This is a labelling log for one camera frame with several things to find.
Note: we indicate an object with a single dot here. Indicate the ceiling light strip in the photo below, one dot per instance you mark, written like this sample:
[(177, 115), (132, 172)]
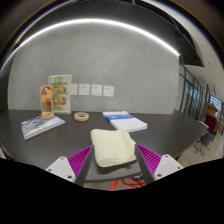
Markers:
[(83, 21)]

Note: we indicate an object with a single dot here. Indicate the cream knitted towel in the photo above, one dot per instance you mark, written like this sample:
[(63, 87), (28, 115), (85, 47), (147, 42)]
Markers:
[(113, 146)]

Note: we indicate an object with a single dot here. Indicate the thick white book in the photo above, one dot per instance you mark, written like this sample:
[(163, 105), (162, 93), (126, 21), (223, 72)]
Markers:
[(130, 125)]

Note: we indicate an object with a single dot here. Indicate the beige tape roll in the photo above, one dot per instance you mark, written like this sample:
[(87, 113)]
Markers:
[(76, 116)]

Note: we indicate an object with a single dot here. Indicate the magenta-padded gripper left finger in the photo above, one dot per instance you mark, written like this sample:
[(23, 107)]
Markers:
[(71, 163)]

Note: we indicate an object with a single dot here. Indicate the grey printed magazine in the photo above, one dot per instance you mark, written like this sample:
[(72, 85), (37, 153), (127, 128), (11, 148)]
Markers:
[(41, 126)]

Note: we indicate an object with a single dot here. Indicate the black-framed glass partition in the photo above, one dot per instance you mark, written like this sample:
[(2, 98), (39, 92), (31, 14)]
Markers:
[(191, 95)]

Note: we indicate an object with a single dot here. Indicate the blue and white booklet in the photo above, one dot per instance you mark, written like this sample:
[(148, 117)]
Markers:
[(116, 116)]

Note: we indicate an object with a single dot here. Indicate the dark chair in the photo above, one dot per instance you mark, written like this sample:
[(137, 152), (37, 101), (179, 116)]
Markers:
[(206, 140)]

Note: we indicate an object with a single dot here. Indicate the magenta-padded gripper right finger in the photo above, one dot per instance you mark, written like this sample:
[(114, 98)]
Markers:
[(156, 163)]

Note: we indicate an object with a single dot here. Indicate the green menu sign stand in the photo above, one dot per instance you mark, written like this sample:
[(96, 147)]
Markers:
[(61, 95)]

